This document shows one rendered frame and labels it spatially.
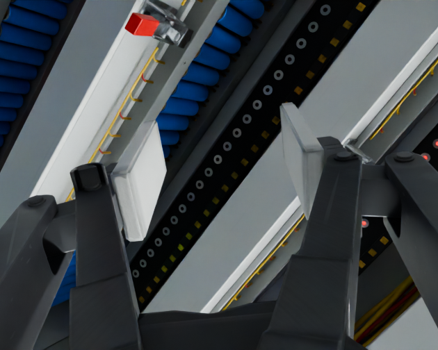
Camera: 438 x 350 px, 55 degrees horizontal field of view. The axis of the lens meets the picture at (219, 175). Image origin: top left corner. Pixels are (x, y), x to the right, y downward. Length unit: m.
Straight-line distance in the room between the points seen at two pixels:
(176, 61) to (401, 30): 0.18
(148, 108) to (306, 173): 0.26
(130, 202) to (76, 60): 0.23
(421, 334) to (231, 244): 0.19
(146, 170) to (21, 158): 0.25
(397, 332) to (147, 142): 0.32
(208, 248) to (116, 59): 0.18
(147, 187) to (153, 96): 0.22
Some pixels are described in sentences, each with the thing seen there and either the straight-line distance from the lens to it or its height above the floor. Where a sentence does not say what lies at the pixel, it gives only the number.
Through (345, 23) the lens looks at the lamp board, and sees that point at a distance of 0.48.
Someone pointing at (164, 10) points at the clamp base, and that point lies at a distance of 0.36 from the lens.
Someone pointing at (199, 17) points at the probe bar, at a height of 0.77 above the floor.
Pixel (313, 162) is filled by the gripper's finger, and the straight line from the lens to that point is 0.15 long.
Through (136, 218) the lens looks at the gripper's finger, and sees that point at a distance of 0.16.
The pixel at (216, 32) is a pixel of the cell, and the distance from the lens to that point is 0.41.
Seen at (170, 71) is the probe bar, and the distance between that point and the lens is 0.39.
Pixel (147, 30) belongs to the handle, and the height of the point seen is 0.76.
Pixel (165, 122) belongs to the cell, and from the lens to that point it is 0.44.
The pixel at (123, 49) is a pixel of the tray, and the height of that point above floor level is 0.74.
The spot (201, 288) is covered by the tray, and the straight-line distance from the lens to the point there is 0.41.
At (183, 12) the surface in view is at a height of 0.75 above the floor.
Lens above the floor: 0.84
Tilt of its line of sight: 3 degrees up
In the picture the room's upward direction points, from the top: 125 degrees clockwise
